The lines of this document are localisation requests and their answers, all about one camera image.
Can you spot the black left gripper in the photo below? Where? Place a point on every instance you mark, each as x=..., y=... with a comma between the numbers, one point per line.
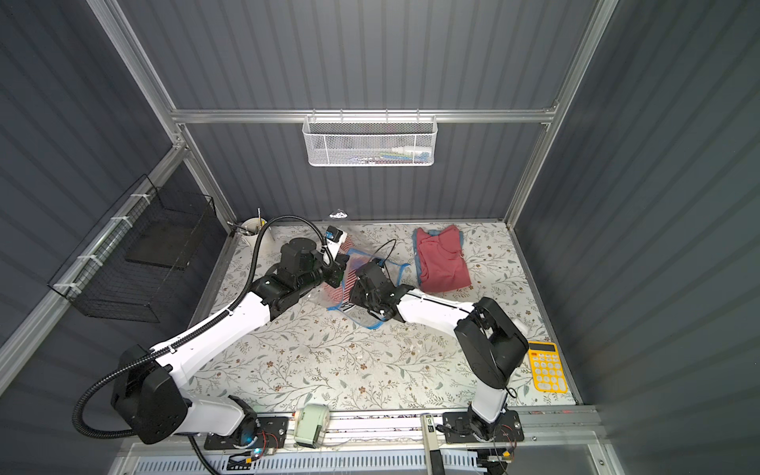
x=337, y=270

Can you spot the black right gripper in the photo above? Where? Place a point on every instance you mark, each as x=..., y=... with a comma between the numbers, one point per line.
x=361, y=288

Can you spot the clear vacuum bag blue zip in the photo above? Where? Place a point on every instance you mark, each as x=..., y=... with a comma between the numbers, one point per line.
x=357, y=314

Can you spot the blue tank top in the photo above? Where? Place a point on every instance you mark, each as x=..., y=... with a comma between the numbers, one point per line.
x=417, y=233

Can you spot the red ribbed garment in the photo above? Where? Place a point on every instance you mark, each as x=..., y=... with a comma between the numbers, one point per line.
x=445, y=268

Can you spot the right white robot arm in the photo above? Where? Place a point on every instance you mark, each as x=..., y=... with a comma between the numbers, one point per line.
x=493, y=345

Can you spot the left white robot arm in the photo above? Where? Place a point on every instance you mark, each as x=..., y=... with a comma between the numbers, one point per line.
x=149, y=390

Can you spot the striped folded garment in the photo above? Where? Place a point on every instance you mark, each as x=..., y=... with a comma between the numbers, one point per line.
x=338, y=290

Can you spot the white cup with tools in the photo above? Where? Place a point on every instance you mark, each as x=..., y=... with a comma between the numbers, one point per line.
x=250, y=230

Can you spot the small green white box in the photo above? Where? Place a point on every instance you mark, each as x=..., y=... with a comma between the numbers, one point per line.
x=311, y=424

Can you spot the yellow calculator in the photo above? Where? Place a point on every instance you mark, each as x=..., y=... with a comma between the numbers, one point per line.
x=547, y=369

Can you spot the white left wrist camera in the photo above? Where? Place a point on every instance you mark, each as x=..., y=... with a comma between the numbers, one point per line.
x=335, y=238

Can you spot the white wire basket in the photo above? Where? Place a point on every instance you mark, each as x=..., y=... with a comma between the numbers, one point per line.
x=370, y=144

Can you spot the black wire basket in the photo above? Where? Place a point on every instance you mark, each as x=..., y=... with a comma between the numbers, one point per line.
x=133, y=268

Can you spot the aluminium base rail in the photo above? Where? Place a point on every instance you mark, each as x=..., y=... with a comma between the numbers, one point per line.
x=530, y=440

